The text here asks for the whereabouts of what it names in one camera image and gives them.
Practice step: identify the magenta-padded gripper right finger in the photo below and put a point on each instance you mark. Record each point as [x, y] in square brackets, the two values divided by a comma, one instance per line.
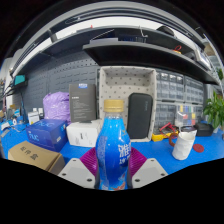
[150, 171]

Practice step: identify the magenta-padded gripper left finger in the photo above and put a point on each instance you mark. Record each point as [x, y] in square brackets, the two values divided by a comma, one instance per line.
[75, 171]

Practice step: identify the blue drink bottle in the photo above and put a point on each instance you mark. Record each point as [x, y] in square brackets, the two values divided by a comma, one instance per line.
[113, 150]

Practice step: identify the yellow multimeter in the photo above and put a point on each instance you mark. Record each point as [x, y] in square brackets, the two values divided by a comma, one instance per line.
[158, 137]

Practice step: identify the white carton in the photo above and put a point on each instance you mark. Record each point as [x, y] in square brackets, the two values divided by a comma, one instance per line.
[81, 134]

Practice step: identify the white ribbed paper cup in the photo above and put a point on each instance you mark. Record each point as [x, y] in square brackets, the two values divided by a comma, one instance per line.
[183, 146]

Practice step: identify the blue printed carton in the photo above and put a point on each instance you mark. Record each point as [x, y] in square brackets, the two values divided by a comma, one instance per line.
[46, 135]

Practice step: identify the brown cardboard box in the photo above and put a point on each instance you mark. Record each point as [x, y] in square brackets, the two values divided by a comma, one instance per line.
[31, 155]

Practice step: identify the flat round red coaster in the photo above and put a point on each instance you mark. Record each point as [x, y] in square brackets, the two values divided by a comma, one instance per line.
[199, 148]

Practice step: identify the grey small-parts drawer cabinet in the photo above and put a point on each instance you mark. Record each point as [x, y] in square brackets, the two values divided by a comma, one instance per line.
[165, 114]
[199, 112]
[194, 89]
[170, 85]

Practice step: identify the clear organizer box, coloured parts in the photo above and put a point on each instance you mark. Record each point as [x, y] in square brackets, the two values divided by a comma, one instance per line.
[186, 115]

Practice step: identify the purple plastic bag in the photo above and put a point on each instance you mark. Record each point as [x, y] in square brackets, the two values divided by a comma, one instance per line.
[56, 106]

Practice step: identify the black flat case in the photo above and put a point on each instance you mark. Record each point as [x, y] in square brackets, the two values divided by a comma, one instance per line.
[204, 130]

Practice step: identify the small white boxes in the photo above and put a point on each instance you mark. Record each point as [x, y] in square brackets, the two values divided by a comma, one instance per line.
[34, 116]

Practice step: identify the dark grey upright carton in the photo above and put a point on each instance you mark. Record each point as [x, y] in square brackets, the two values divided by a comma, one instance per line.
[82, 103]

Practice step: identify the green potted plant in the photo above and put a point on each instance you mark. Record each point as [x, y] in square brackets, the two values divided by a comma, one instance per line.
[215, 111]

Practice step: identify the white pegboard tray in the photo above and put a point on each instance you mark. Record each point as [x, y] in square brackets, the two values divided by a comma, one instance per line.
[113, 83]

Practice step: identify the small teal screen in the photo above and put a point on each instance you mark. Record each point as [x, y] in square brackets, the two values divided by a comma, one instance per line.
[19, 80]

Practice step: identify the dark overhead workbench shelf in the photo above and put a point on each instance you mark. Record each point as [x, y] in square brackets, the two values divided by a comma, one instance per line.
[140, 55]

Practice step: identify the white shelf rack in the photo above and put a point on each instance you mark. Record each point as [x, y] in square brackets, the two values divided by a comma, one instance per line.
[210, 50]

